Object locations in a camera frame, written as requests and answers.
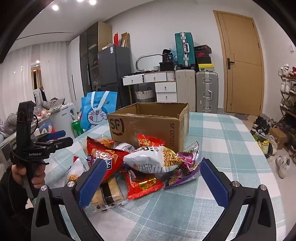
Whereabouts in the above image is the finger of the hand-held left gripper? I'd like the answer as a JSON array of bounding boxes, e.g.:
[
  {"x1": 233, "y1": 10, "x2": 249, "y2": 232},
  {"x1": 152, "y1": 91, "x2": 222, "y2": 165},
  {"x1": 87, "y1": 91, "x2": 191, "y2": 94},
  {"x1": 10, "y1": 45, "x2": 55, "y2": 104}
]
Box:
[
  {"x1": 38, "y1": 130, "x2": 66, "y2": 142},
  {"x1": 37, "y1": 137, "x2": 74, "y2": 154}
]

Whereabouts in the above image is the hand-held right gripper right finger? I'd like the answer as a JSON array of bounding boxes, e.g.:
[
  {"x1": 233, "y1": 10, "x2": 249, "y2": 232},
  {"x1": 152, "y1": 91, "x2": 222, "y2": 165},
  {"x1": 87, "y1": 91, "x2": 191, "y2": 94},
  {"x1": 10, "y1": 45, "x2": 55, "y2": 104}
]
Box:
[{"x1": 200, "y1": 159, "x2": 277, "y2": 241}]

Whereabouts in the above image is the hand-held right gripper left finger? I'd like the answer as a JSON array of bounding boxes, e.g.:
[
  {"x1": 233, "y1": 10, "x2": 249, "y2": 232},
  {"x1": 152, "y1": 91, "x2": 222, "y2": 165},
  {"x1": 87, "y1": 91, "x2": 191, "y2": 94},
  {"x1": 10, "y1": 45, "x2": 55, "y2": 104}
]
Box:
[{"x1": 31, "y1": 159, "x2": 108, "y2": 241}]

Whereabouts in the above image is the clear cracker packet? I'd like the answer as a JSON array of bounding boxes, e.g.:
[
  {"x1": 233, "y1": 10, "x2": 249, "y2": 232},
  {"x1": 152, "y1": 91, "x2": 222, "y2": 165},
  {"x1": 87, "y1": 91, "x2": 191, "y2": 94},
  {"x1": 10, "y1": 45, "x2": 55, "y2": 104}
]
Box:
[{"x1": 89, "y1": 177, "x2": 129, "y2": 212}]

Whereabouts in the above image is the red chip bag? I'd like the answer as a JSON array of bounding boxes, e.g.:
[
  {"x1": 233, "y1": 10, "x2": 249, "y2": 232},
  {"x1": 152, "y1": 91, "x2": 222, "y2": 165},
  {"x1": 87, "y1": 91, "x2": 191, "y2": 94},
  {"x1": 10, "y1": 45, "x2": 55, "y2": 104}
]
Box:
[{"x1": 84, "y1": 136, "x2": 130, "y2": 183}]

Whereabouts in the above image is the grey printed snack packet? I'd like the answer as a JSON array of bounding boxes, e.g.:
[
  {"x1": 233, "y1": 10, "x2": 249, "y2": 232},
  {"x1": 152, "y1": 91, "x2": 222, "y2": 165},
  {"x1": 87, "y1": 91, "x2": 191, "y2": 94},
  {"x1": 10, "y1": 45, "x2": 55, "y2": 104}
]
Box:
[{"x1": 114, "y1": 142, "x2": 137, "y2": 153}]

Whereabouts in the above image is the red cookie packet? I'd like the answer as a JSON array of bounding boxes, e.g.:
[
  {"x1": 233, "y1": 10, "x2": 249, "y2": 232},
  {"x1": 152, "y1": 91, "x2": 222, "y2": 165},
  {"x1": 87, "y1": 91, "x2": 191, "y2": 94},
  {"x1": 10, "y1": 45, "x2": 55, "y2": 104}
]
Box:
[{"x1": 124, "y1": 169, "x2": 164, "y2": 200}]

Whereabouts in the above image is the white noodle snack bag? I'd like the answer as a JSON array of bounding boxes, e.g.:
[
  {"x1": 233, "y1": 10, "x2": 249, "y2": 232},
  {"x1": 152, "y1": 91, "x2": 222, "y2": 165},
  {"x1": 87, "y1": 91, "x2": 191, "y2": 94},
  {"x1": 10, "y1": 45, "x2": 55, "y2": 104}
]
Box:
[{"x1": 122, "y1": 145, "x2": 185, "y2": 180}]

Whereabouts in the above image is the small red snack packet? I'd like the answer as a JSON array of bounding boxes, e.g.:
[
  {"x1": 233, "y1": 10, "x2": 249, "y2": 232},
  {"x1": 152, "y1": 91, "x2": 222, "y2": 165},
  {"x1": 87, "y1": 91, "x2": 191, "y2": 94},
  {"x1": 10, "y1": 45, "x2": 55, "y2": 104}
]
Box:
[{"x1": 137, "y1": 134, "x2": 166, "y2": 147}]

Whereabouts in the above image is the person's left forearm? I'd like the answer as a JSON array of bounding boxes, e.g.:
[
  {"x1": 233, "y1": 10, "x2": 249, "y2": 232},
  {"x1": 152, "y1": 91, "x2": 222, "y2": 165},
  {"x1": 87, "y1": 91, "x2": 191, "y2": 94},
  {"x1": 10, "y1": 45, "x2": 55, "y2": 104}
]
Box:
[{"x1": 0, "y1": 167, "x2": 35, "y2": 241}]

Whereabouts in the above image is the person's left hand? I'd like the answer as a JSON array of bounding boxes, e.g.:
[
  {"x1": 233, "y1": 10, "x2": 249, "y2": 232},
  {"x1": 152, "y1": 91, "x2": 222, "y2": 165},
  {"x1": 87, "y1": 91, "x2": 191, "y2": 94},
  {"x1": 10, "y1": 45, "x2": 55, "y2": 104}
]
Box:
[{"x1": 11, "y1": 165, "x2": 46, "y2": 200}]

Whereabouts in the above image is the white electric appliance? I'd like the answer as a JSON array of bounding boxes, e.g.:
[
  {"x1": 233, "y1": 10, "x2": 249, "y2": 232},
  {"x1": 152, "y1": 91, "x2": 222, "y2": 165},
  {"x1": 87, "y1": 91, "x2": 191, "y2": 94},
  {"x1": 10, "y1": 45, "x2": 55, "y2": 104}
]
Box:
[{"x1": 50, "y1": 103, "x2": 78, "y2": 139}]

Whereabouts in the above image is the green drink can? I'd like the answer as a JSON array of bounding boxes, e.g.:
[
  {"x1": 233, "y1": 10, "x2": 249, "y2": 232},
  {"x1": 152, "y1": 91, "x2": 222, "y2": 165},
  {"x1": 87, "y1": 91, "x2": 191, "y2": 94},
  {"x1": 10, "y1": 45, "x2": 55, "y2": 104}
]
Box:
[{"x1": 71, "y1": 119, "x2": 84, "y2": 138}]

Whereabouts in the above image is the grey clothes pile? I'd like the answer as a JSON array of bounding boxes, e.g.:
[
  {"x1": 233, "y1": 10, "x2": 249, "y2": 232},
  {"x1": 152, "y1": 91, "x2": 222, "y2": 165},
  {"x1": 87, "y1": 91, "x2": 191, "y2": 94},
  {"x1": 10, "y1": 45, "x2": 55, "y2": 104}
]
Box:
[{"x1": 37, "y1": 97, "x2": 66, "y2": 112}]

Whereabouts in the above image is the blue cartoon tote bag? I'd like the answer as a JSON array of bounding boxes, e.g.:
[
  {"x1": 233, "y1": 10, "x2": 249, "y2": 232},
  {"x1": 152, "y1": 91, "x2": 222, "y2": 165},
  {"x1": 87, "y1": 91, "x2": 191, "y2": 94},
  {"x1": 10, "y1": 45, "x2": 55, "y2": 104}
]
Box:
[{"x1": 81, "y1": 91, "x2": 118, "y2": 130}]

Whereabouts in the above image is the plaid tablecloth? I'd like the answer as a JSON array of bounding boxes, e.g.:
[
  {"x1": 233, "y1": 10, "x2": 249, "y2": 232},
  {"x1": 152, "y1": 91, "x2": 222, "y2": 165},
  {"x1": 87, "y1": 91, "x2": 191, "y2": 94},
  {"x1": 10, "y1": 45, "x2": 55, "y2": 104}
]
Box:
[{"x1": 42, "y1": 112, "x2": 287, "y2": 241}]

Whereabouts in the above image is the yellow plastic bag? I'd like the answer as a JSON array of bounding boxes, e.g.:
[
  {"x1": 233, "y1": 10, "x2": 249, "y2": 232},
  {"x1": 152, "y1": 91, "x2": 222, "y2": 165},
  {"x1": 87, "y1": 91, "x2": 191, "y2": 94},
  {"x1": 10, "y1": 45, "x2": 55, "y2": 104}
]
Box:
[{"x1": 260, "y1": 140, "x2": 271, "y2": 154}]

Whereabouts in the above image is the white sheer curtain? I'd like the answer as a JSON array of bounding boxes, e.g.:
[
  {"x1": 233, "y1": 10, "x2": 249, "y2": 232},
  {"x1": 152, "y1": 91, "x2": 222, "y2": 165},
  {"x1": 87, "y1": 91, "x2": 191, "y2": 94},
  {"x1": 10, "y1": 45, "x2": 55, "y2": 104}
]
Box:
[{"x1": 0, "y1": 39, "x2": 70, "y2": 116}]

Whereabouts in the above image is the white wardrobe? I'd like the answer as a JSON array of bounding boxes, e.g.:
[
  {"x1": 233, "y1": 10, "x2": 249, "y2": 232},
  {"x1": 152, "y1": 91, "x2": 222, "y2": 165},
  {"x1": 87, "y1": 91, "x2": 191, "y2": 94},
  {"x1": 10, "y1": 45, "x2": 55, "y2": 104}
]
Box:
[{"x1": 68, "y1": 35, "x2": 81, "y2": 105}]

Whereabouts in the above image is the white sneaker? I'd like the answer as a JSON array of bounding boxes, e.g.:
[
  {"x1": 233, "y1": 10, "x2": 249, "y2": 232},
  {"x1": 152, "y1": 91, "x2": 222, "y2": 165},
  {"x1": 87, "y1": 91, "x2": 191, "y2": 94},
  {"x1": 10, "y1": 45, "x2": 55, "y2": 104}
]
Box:
[
  {"x1": 279, "y1": 160, "x2": 291, "y2": 179},
  {"x1": 276, "y1": 152, "x2": 289, "y2": 166}
]

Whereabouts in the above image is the pile of shoes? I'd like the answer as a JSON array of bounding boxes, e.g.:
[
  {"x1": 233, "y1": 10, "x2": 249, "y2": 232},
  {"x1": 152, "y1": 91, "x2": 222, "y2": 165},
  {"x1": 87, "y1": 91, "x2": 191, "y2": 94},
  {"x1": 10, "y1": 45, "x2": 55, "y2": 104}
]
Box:
[{"x1": 251, "y1": 116, "x2": 278, "y2": 158}]

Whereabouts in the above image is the small brown cardboard box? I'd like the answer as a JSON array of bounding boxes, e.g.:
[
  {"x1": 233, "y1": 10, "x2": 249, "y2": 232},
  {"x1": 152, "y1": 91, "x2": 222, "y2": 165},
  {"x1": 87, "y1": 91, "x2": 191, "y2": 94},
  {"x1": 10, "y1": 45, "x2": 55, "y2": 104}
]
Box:
[{"x1": 268, "y1": 127, "x2": 288, "y2": 150}]

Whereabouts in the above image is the dark glass cabinet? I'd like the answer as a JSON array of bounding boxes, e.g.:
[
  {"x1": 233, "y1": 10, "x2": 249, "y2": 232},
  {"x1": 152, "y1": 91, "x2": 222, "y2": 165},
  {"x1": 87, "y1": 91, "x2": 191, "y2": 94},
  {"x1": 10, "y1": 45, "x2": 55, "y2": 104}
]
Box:
[{"x1": 79, "y1": 22, "x2": 112, "y2": 98}]

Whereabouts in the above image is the dark grey refrigerator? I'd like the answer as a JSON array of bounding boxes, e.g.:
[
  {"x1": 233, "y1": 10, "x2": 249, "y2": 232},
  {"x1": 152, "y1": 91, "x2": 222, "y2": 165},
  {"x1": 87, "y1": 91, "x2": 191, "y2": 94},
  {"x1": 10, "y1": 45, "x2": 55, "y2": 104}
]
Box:
[{"x1": 97, "y1": 45, "x2": 132, "y2": 109}]

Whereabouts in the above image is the woven laundry basket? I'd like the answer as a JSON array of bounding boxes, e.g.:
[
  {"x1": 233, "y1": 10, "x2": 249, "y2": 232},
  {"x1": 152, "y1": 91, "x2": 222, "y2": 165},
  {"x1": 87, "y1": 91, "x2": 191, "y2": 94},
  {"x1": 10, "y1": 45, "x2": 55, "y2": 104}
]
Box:
[{"x1": 135, "y1": 88, "x2": 154, "y2": 103}]

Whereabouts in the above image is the silver suitcase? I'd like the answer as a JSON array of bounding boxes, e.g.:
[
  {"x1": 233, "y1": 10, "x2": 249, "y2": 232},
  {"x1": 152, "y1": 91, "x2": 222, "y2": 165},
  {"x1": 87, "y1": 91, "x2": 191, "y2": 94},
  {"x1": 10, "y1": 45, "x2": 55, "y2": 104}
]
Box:
[{"x1": 195, "y1": 71, "x2": 219, "y2": 114}]

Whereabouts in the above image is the beige suitcase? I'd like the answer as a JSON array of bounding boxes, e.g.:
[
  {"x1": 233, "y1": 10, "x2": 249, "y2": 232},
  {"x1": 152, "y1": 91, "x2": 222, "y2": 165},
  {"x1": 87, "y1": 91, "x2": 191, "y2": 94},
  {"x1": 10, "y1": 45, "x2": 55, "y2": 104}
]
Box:
[{"x1": 175, "y1": 69, "x2": 196, "y2": 113}]

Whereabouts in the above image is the wooden shoe rack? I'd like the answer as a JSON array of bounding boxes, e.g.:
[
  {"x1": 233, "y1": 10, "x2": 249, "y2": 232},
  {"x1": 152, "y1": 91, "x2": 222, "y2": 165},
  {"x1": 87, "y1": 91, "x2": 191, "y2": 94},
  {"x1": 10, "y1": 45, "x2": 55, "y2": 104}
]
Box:
[{"x1": 279, "y1": 64, "x2": 296, "y2": 163}]

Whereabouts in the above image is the white drawer desk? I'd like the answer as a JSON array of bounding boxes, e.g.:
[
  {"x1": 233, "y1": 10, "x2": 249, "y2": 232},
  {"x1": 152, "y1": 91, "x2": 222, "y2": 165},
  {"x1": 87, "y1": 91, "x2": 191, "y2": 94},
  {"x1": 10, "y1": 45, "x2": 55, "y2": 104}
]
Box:
[{"x1": 122, "y1": 71, "x2": 178, "y2": 103}]

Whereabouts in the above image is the brown cardboard piece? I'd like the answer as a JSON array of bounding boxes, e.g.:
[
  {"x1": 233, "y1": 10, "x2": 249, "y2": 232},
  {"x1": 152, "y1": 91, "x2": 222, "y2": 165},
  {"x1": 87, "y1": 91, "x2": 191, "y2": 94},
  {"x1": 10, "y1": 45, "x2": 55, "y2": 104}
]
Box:
[{"x1": 121, "y1": 32, "x2": 130, "y2": 48}]

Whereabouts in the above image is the arched mirror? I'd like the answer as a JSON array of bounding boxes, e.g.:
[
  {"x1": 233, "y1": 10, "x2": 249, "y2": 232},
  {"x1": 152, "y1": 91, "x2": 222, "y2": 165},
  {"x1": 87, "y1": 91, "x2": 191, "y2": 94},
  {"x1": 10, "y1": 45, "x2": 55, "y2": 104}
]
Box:
[{"x1": 136, "y1": 54, "x2": 162, "y2": 71}]

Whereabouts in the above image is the wooden door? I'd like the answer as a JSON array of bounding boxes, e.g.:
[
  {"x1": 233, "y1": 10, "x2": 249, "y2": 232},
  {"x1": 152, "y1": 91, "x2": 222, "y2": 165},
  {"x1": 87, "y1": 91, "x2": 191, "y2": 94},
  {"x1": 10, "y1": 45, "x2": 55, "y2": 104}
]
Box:
[{"x1": 213, "y1": 10, "x2": 265, "y2": 116}]

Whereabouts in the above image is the black storage box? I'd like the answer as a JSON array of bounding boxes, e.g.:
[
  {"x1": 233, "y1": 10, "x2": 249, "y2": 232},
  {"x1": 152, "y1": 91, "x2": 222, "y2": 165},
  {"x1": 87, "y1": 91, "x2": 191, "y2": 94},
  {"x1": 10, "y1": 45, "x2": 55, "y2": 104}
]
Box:
[{"x1": 159, "y1": 61, "x2": 177, "y2": 71}]

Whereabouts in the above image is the black printed carton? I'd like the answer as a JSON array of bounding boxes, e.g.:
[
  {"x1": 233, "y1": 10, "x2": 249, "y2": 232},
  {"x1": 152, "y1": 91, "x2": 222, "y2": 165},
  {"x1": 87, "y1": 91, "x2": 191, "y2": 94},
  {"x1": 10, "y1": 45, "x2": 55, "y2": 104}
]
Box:
[{"x1": 162, "y1": 49, "x2": 174, "y2": 63}]

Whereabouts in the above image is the teal suitcase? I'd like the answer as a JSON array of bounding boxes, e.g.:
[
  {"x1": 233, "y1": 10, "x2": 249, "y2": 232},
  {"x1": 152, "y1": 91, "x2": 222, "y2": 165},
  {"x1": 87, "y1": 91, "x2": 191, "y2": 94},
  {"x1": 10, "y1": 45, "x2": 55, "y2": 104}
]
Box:
[{"x1": 174, "y1": 32, "x2": 197, "y2": 70}]

